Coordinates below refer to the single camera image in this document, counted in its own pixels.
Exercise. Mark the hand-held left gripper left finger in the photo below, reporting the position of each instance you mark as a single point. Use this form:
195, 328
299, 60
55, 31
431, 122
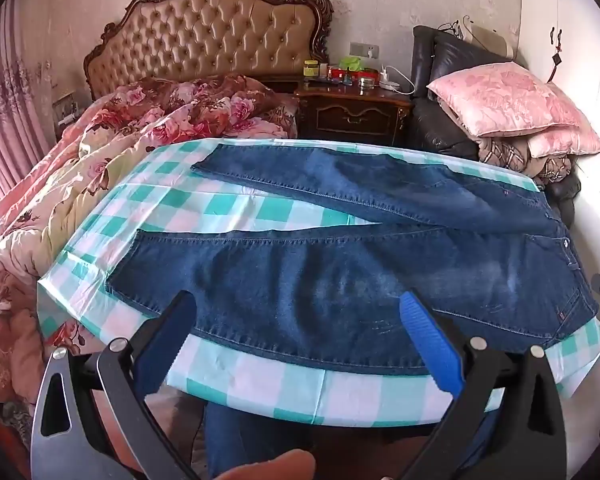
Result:
167, 332

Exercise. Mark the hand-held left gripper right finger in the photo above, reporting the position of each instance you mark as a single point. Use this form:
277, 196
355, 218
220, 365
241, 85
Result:
430, 340

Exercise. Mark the blue denim pants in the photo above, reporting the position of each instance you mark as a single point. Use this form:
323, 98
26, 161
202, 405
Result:
330, 280

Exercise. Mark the person's left hand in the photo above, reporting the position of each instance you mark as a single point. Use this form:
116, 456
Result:
270, 467

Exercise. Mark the green white checked tablecloth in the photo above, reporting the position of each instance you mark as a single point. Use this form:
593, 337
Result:
190, 210

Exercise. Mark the person's legs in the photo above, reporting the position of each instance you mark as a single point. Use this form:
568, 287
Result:
250, 440

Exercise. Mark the small pink floral pillow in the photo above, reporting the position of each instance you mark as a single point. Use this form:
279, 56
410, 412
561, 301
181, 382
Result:
570, 142

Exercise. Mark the brown patterned folded blanket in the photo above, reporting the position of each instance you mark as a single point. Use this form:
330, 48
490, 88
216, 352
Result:
505, 157

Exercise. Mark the pink floral quilt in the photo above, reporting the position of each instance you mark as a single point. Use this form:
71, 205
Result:
80, 160

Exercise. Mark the black leather armchair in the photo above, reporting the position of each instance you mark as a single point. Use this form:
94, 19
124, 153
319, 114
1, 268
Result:
430, 130

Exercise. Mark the large pink floral pillow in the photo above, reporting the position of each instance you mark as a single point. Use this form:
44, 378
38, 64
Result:
505, 95

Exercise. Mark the red tassel ornament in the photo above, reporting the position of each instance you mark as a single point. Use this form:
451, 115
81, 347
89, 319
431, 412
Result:
556, 65

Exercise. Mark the dark wooden nightstand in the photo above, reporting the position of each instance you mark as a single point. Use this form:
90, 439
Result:
355, 112

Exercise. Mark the white power strip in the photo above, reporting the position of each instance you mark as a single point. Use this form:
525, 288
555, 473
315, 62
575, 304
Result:
389, 85

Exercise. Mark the pink curtain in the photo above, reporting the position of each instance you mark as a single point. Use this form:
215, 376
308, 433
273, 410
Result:
10, 110

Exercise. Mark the white wardrobe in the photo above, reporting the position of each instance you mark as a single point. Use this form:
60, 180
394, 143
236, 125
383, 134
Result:
580, 10

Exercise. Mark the green plastic bag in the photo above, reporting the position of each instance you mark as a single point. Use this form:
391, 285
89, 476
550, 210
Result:
351, 62

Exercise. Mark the jar with yellow lid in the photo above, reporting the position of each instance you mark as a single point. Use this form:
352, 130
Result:
309, 70

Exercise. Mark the tufted leather carved headboard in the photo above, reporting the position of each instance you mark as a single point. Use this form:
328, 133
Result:
205, 35

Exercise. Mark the white wall socket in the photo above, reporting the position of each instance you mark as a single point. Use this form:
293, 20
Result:
364, 50

